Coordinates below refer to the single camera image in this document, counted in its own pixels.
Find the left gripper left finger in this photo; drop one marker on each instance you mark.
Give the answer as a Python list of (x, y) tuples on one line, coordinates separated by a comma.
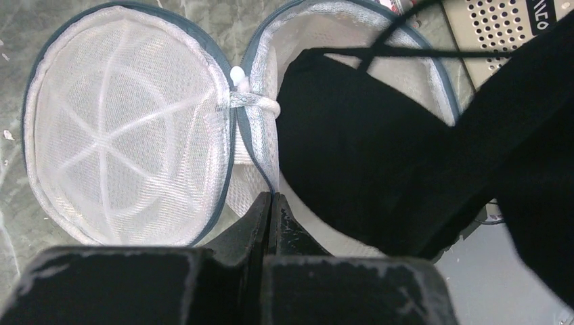
[(217, 283)]

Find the round white mesh laundry bag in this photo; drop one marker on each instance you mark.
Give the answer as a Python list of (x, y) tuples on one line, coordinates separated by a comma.
[(137, 131)]

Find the black garment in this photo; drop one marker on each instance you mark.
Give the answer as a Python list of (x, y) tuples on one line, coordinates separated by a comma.
[(377, 166)]

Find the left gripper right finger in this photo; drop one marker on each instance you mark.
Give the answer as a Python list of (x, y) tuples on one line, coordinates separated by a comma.
[(303, 284)]

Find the coloured marker pack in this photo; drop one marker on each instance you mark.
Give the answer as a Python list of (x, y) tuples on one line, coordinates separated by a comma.
[(399, 7)]

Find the cream plastic laundry basket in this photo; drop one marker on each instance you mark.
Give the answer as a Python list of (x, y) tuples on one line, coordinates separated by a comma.
[(502, 25)]

